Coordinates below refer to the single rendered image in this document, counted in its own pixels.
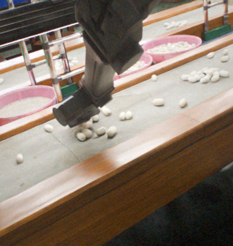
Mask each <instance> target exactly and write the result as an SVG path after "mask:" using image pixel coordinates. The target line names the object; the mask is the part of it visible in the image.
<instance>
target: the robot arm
mask: <svg viewBox="0 0 233 246"><path fill-rule="evenodd" d="M160 1H161V0H77V1H76V3H75V19H76V21H77V22H78V23H79V25H80V26H81V27H82V29H83V32H82V38H83V42H84V44H85V46H86V59H85V68H84V75H83V76H82V78H81V79H80V81H79V83H78V85H79V87H80V89H79V90H78V91H76V92H75V93H73V94H72V96H71V97H69V98H67V99H66V100H64V101H63V102H61V103H59V105H57V106H55V107H53V108H52V112H53V115H54V116H55V118H56V120H57V121H58V123H59V124H60V125H62V126H67V125H68V126H69V127H70V128H73V127H75V126H78V125H81V124H83V123H85V122H88V121H89V120H90V119H91V117H92V116H95V115H97V114H99V113H100V112H101V111H100V110H99V107H100V108H102V107H104V106H105V105H107V104H108V103H109V102H110V101H111V100H112V99H113V97H112V95H111V94H112V93H113V92H114V90H115V87H114V82H113V78H114V75H115V73H117V75H118V76H119V75H121V74H122V73H123V72H125V71H126V70H127V69H129V68H130V67H132V66H133V65H134V64H136V63H137V62H138V61H139V60H140V58H141V56H142V54H143V53H144V50H143V48H142V47H141V46H140V44H139V42H140V41H141V39H142V22H143V21H144V20H145V19H147V18H148V15H149V14H150V12H151V11H152V10H153V9H154V8H155V6H156V5H157V4H158V3H159V2H160Z"/></svg>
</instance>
